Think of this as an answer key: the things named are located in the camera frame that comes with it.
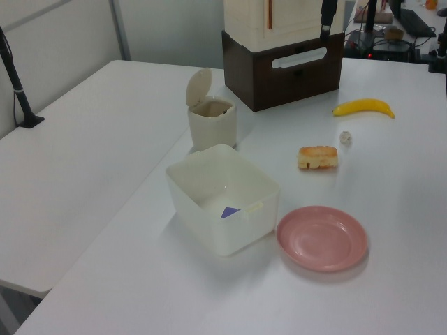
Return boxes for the cream trash can with lid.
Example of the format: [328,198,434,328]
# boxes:
[185,67,240,151]

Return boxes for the black clamp mount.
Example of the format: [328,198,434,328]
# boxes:
[427,29,447,74]

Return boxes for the black monitor stand pole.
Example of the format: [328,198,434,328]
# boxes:
[362,0,380,34]

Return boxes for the yellow toy banana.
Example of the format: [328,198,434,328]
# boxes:
[332,98,396,119]

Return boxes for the cream cabinet box with handles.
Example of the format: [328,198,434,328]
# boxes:
[223,0,345,53]

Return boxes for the dark brown drawer box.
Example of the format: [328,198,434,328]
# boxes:
[221,29,345,113]

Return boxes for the grey partition post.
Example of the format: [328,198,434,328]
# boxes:
[109,0,132,61]

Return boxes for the toy bread slice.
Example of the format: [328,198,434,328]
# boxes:
[297,146,339,171]

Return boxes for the black electronics unit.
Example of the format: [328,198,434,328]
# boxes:
[344,31,422,62]

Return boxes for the black camera stand pole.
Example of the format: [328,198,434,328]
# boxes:
[0,26,45,129]

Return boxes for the pink plastic plate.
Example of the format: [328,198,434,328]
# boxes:
[276,205,369,274]

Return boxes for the white plastic storage bin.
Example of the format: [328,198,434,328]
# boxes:
[165,144,281,258]

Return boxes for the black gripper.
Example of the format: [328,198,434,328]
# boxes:
[320,0,339,38]

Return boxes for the purple card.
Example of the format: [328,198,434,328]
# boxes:
[219,206,242,221]

